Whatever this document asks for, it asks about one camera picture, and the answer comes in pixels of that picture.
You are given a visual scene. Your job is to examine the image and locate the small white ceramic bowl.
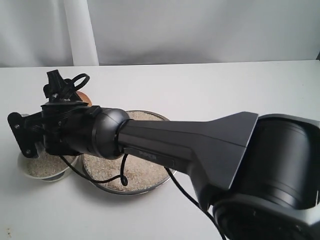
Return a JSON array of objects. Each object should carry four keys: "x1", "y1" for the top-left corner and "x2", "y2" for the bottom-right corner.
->
[{"x1": 17, "y1": 151, "x2": 72, "y2": 182}]

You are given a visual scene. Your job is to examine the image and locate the rice in white bowl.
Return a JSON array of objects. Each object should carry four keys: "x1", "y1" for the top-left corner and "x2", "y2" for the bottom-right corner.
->
[{"x1": 26, "y1": 153, "x2": 68, "y2": 178}]

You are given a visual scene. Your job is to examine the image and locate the rice in steel basin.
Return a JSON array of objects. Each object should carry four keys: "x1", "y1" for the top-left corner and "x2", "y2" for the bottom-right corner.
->
[{"x1": 83, "y1": 111, "x2": 173, "y2": 192}]

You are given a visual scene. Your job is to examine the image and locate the black camera cable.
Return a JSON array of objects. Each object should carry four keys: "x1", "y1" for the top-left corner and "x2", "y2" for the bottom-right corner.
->
[{"x1": 58, "y1": 152, "x2": 226, "y2": 240}]

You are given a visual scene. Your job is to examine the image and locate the white backdrop curtain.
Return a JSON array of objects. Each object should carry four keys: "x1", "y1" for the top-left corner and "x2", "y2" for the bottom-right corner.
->
[{"x1": 0, "y1": 0, "x2": 320, "y2": 67}]

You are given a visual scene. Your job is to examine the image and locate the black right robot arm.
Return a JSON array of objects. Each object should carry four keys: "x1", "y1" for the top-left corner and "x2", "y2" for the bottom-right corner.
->
[{"x1": 42, "y1": 70, "x2": 320, "y2": 240}]

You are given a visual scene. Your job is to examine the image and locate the brown wooden cup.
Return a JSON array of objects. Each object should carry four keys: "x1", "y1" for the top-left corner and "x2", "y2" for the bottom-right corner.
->
[{"x1": 76, "y1": 91, "x2": 92, "y2": 107}]

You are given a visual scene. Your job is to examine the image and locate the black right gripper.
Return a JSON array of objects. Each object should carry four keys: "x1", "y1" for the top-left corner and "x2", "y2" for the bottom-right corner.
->
[{"x1": 40, "y1": 70, "x2": 100, "y2": 155}]

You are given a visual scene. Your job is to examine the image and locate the large steel basin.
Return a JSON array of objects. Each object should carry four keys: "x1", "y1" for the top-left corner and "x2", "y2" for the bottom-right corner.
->
[{"x1": 81, "y1": 109, "x2": 178, "y2": 196}]

